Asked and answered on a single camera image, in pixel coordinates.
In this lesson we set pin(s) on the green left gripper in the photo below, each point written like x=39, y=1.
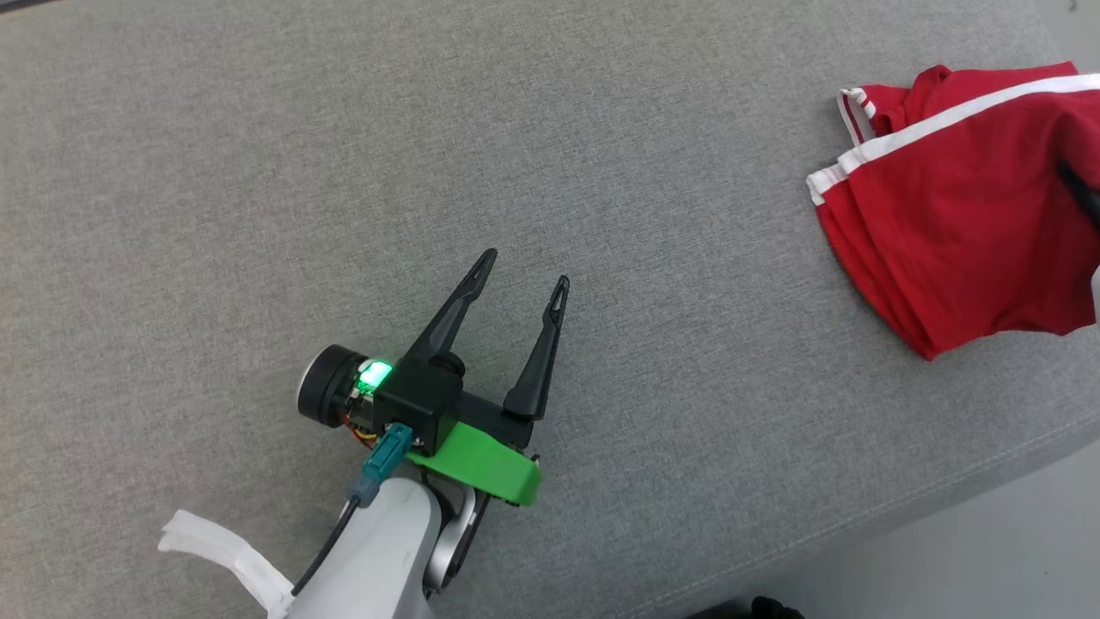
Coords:
x=490, y=468

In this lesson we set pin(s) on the white tape strip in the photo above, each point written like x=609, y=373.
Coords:
x=215, y=542

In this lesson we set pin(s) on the red shorts with white stripes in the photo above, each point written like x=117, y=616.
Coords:
x=962, y=232

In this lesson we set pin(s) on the black cylindrical left gripper motor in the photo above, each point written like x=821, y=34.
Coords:
x=326, y=383

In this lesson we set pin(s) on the black rounded floor object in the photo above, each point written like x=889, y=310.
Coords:
x=748, y=609

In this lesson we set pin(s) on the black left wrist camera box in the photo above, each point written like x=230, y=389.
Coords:
x=421, y=404

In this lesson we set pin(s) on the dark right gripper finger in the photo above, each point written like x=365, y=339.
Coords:
x=1084, y=199

